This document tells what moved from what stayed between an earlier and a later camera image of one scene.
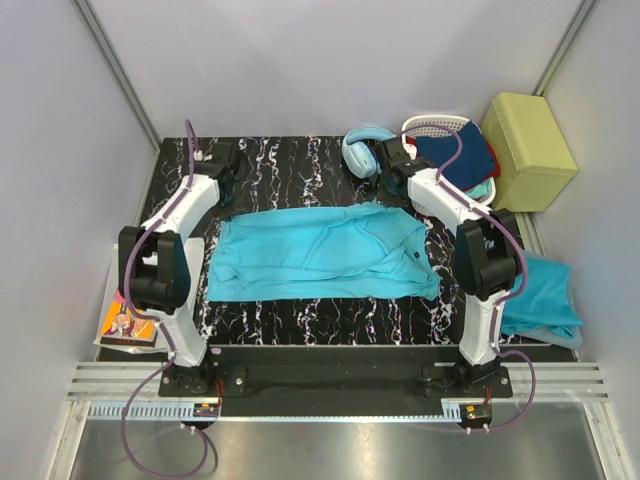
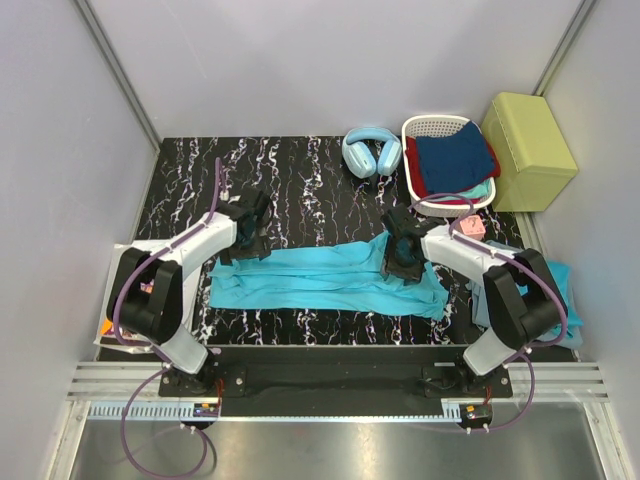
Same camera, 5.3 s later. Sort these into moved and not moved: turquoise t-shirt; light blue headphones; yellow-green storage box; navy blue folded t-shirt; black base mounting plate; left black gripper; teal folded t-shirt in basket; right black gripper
Moved: turquoise t-shirt; right black gripper; left black gripper
Not moved: navy blue folded t-shirt; black base mounting plate; yellow-green storage box; teal folded t-shirt in basket; light blue headphones
